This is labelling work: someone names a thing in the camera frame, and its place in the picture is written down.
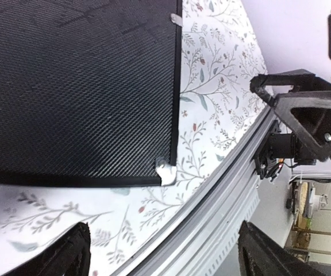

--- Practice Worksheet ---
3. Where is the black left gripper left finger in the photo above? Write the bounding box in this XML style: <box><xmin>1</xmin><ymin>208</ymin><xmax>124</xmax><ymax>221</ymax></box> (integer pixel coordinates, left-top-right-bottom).
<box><xmin>7</xmin><ymin>223</ymin><xmax>91</xmax><ymax>276</ymax></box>

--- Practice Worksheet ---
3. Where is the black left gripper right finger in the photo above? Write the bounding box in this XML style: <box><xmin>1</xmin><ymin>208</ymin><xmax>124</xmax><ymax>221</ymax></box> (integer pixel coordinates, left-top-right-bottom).
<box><xmin>238</xmin><ymin>221</ymin><xmax>323</xmax><ymax>276</ymax></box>

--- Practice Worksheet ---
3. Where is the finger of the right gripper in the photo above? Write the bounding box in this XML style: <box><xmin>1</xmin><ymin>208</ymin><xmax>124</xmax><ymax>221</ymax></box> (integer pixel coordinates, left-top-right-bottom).
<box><xmin>254</xmin><ymin>86</ymin><xmax>331</xmax><ymax>162</ymax></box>
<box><xmin>249</xmin><ymin>69</ymin><xmax>315</xmax><ymax>94</ymax></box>

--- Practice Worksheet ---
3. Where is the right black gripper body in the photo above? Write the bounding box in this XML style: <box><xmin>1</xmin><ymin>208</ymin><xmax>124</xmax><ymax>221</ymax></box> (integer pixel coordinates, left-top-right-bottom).
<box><xmin>290</xmin><ymin>75</ymin><xmax>331</xmax><ymax>98</ymax></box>

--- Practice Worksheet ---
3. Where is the black poker case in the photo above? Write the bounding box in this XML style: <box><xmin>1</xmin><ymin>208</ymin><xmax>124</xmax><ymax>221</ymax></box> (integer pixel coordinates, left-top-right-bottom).
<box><xmin>0</xmin><ymin>1</ymin><xmax>183</xmax><ymax>188</ymax></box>

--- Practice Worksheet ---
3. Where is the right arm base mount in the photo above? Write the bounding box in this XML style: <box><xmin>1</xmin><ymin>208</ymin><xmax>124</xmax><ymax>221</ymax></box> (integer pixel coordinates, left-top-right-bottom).
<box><xmin>253</xmin><ymin>120</ymin><xmax>317</xmax><ymax>181</ymax></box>

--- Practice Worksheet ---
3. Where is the aluminium front rail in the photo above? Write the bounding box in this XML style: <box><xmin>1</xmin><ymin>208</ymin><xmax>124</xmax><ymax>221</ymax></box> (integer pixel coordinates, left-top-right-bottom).
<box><xmin>114</xmin><ymin>107</ymin><xmax>275</xmax><ymax>275</ymax></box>

